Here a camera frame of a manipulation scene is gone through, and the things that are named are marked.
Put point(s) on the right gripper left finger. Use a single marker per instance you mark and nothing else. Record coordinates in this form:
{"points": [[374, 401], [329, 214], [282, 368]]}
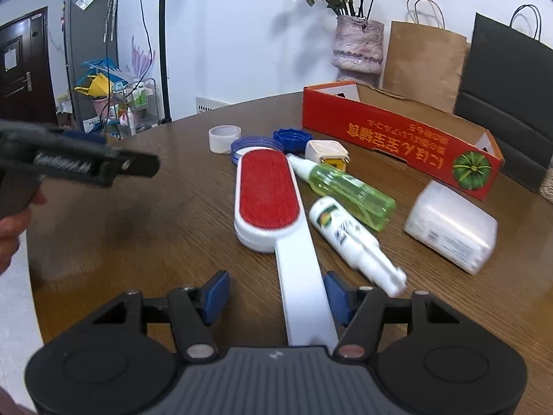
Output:
{"points": [[192, 311]]}

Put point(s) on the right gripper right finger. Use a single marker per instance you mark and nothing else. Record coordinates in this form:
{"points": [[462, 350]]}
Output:
{"points": [[360, 311]]}

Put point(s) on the white spray bottle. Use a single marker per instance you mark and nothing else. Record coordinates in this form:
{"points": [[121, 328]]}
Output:
{"points": [[358, 247]]}

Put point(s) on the green spray bottle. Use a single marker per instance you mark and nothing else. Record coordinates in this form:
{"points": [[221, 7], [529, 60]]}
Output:
{"points": [[361, 200]]}

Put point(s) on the red white lint brush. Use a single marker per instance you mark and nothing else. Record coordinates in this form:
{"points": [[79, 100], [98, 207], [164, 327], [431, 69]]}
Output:
{"points": [[269, 218]]}

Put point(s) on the white power adapter plug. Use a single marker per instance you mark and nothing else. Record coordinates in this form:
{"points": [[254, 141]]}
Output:
{"points": [[329, 152]]}

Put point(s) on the blue rimmed white lid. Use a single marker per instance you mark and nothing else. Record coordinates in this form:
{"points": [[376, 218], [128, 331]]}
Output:
{"points": [[247, 144]]}

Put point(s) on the white tape roll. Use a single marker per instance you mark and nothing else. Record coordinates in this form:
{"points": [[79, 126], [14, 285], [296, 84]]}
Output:
{"points": [[222, 137]]}

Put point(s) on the blue scalloped lid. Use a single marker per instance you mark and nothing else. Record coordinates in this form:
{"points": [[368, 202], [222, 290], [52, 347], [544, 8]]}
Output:
{"points": [[293, 141]]}

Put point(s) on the person's left hand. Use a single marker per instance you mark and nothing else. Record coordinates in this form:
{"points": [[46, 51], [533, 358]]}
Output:
{"points": [[11, 228]]}

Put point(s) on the dark brown door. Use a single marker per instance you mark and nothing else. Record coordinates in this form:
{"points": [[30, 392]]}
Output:
{"points": [[27, 93]]}

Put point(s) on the grey refrigerator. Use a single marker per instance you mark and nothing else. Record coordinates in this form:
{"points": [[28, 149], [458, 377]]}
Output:
{"points": [[84, 31]]}

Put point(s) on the red cardboard box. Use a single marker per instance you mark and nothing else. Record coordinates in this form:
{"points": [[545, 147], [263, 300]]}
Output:
{"points": [[444, 146]]}

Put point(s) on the black light stand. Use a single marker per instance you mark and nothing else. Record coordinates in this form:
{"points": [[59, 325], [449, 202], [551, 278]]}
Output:
{"points": [[163, 62]]}

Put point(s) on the pink marbled vase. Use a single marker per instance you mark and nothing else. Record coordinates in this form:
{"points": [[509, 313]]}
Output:
{"points": [[358, 50]]}

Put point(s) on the brown paper bag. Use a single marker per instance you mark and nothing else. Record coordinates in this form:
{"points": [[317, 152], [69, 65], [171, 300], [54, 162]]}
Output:
{"points": [[425, 62]]}

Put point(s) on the black paper bag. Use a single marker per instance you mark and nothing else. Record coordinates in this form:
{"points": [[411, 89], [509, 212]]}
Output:
{"points": [[506, 87]]}

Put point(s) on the wire storage rack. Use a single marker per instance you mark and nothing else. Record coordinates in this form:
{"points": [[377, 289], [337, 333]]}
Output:
{"points": [[118, 103]]}

